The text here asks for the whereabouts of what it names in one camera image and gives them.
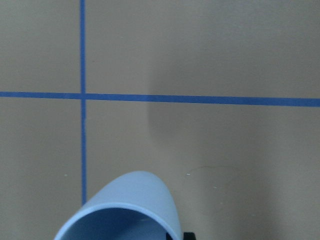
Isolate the light blue plastic cup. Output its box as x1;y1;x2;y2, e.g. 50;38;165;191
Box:
54;171;183;240

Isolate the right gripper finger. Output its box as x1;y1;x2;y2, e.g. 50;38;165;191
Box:
183;232;195;240

